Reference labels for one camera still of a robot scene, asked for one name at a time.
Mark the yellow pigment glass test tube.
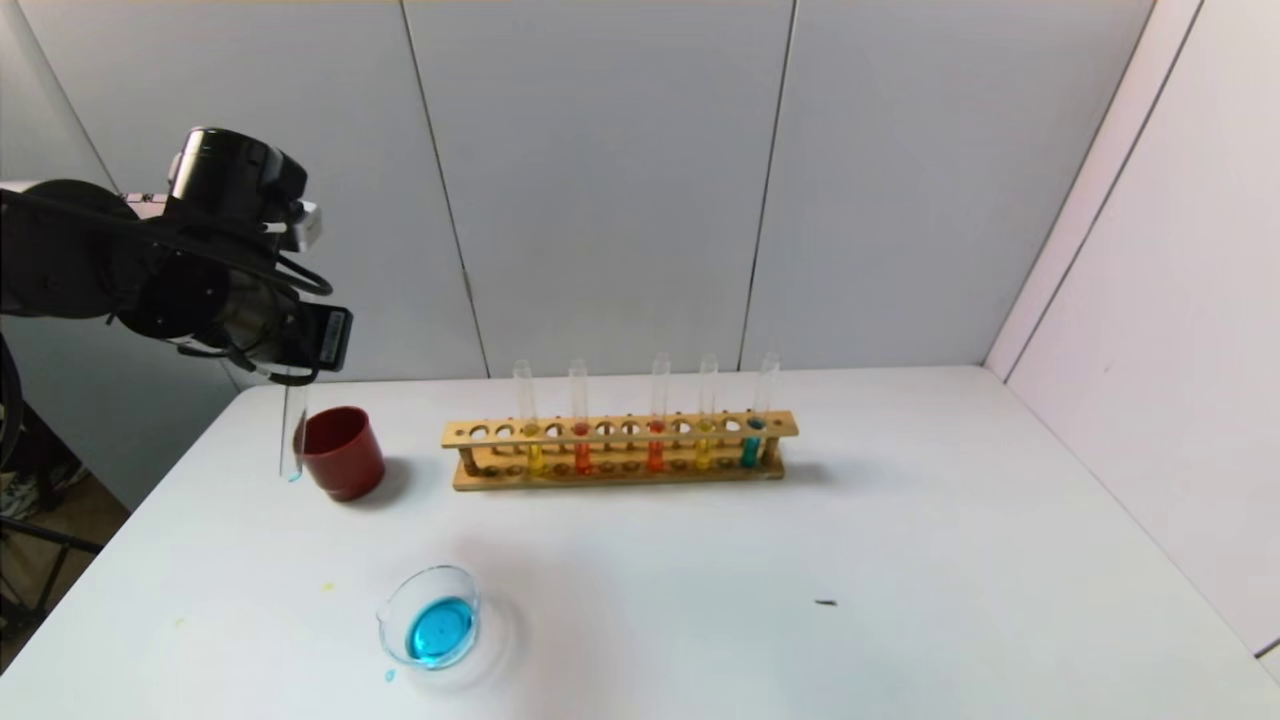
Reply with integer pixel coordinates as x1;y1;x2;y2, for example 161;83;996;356
514;360;545;477
694;353;719;471

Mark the blue pigment glass test tube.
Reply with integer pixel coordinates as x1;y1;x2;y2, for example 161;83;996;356
740;352;780;469
279;378;310;484

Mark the wooden test tube rack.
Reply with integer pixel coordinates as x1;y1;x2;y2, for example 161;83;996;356
442;410;800;492

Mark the orange pigment glass test tube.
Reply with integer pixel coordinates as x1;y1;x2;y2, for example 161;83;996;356
646;353;672;473
569;359;593;476

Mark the clear glass beaker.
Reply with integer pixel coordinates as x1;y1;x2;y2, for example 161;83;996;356
377;564;484;669

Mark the red plastic cup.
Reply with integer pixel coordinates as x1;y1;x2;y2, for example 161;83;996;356
297;405;388;502

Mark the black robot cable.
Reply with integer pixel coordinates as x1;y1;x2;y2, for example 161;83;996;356
0;188;336;471

